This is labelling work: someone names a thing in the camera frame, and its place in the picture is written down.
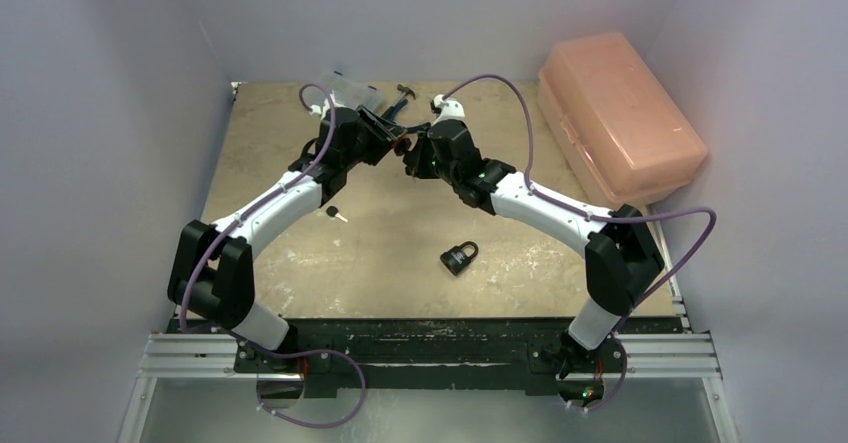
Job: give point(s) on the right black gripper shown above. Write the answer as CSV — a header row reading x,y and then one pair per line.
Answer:
x,y
424,155

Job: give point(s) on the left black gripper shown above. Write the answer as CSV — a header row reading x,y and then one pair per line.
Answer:
x,y
382,135

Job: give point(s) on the orange black padlock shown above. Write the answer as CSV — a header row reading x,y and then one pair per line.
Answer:
x,y
402,147

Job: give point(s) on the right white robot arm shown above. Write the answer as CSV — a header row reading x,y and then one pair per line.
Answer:
x,y
621,257

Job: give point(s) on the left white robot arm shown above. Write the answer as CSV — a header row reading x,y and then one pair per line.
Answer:
x,y
213,270

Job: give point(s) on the single black key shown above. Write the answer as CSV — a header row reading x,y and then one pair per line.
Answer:
x,y
334,212

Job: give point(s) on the clear plastic organizer box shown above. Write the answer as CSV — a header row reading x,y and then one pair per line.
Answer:
x,y
347,92

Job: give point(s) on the small hammer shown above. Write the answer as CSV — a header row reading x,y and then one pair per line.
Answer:
x,y
405,93

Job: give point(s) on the pink plastic storage box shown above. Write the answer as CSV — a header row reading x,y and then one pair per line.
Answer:
x,y
623,136

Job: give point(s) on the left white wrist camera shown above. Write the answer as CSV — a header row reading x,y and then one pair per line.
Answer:
x,y
331,103

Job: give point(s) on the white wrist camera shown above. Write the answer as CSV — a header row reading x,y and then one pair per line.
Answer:
x,y
331,103
446,108

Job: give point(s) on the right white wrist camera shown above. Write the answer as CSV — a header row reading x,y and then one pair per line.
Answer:
x,y
446,108

